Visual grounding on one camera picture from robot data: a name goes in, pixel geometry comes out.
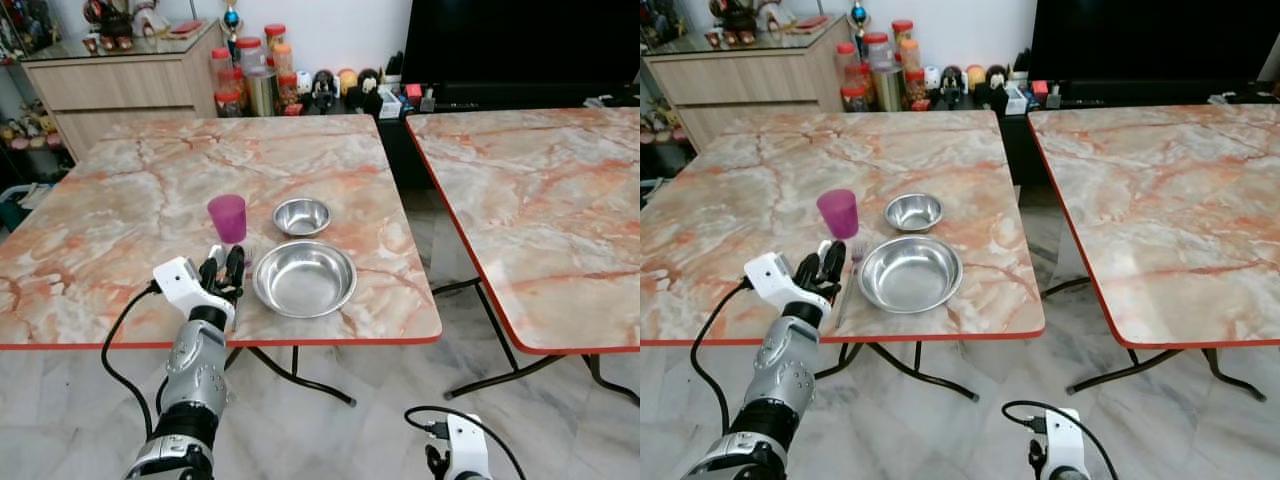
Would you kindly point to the steel canister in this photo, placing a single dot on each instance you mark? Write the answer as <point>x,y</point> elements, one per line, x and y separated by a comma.
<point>262,92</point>
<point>888,88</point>

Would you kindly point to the black television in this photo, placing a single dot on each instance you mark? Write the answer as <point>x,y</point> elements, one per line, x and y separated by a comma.
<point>1150,38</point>
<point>520,40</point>

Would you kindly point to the purple plastic cup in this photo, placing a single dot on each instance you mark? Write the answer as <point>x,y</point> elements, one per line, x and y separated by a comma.
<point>229,218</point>
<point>839,213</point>

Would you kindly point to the small steel bowl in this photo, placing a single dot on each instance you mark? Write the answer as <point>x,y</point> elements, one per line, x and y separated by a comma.
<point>301,216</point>
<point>913,211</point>

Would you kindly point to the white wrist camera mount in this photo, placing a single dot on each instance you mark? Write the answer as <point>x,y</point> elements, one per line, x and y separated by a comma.
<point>466,445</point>
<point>180,282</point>
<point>1066,440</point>
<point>770,277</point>

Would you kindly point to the blue ball trophy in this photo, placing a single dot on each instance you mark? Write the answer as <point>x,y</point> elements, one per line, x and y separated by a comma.
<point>858,16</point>
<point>231,18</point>

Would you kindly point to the large steel bowl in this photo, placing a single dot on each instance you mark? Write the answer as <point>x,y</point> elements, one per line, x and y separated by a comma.
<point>911,274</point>
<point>304,279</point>

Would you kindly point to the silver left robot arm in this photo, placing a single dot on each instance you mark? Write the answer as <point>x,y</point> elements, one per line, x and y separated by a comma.
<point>196,365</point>
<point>784,360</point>

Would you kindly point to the empty marble folding table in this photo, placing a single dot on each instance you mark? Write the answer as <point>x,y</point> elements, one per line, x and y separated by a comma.
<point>1170,210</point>
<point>540,210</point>

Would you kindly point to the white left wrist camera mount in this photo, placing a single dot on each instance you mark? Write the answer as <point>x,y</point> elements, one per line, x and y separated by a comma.
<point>770,277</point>
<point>180,282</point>

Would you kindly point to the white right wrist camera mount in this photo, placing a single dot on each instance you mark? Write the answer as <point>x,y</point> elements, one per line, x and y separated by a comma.
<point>1066,440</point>
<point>466,445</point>

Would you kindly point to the steel fork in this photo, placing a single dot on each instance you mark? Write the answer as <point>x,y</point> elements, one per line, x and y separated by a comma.
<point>850,285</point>

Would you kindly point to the marble folding table with bowls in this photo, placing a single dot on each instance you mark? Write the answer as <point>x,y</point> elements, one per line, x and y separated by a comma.
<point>130,190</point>
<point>740,185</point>

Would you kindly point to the red-lid clear jar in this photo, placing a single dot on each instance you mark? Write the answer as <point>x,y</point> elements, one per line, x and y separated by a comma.
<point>250,57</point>
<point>846,64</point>
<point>877,52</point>
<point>222,70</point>

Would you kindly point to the light wooden cabinet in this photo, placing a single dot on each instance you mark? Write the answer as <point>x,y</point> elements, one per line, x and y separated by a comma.
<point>120,90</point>
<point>740,85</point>

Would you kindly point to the black figurine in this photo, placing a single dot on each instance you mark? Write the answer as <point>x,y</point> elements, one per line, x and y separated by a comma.
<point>324,90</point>
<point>951,86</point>

